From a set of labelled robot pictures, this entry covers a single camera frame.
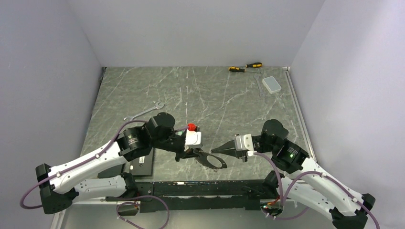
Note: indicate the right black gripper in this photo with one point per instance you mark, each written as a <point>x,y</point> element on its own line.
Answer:
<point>231,144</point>

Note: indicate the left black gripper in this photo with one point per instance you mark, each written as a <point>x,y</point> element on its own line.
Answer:
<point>180,154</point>

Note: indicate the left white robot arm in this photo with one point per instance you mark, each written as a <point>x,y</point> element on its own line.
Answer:
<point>61,186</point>

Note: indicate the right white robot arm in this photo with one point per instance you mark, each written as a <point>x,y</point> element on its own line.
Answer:
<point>351,211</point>

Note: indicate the black flat box near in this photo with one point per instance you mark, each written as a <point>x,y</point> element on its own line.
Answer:
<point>142,166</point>

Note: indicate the large silver wrench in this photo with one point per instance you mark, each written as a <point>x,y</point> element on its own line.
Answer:
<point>157,105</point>

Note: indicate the clear plastic box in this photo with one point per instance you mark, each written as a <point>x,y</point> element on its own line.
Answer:
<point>271,85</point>

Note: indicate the small silver wrench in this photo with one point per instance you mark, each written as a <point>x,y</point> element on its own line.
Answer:
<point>257,79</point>

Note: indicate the yellow black screwdriver lower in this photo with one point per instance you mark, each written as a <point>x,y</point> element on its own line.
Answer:
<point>240,70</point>

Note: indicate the orange black screwdriver upper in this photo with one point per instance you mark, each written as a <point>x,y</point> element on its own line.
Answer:
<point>251,65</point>

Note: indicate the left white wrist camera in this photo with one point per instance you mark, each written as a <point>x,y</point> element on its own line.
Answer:
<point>193,139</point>

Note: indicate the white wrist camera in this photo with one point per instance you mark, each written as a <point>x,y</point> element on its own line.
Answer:
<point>244,142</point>
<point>193,139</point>

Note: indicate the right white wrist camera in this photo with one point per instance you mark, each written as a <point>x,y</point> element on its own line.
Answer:
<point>244,142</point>

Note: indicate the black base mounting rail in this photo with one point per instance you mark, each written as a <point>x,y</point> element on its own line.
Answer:
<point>196,195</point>

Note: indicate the aluminium frame rail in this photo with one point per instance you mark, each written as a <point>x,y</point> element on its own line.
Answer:
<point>303,126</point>

